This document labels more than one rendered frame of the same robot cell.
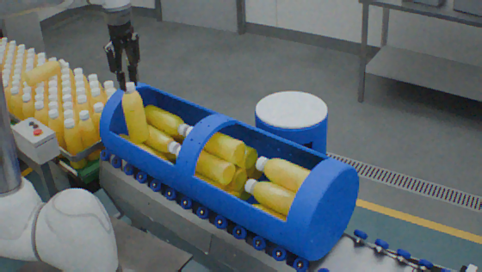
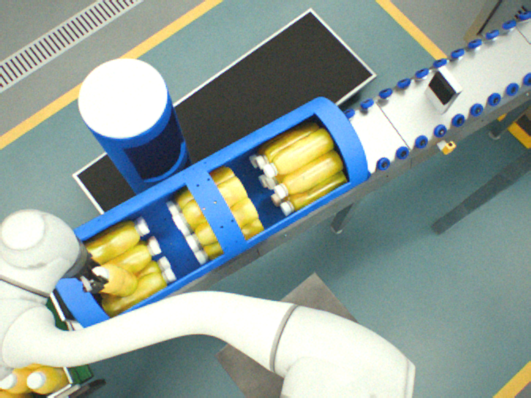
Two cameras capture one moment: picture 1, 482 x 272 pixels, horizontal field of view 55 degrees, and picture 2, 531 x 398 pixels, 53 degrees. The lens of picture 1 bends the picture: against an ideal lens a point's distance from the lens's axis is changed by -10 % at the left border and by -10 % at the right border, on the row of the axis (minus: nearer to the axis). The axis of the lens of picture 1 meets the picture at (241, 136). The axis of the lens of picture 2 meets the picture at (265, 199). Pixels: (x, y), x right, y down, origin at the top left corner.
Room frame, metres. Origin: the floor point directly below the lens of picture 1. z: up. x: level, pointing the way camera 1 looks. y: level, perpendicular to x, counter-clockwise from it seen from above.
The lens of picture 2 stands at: (1.06, 0.44, 2.56)
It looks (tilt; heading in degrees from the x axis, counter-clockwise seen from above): 73 degrees down; 285
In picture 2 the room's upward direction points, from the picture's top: 3 degrees clockwise
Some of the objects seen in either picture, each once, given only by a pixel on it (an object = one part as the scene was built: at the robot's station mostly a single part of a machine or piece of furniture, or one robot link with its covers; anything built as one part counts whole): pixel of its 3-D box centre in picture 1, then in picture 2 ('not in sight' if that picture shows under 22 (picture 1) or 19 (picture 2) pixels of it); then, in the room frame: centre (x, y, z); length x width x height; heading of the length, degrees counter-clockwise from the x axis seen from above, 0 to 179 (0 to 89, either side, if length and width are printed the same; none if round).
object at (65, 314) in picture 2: not in sight; (65, 305); (1.63, 0.45, 0.99); 0.10 x 0.02 x 0.12; 138
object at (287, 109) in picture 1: (291, 108); (122, 97); (1.71, -0.20, 1.03); 0.28 x 0.28 x 0.01
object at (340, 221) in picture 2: not in sight; (346, 210); (0.88, -0.28, 0.31); 0.06 x 0.06 x 0.63; 48
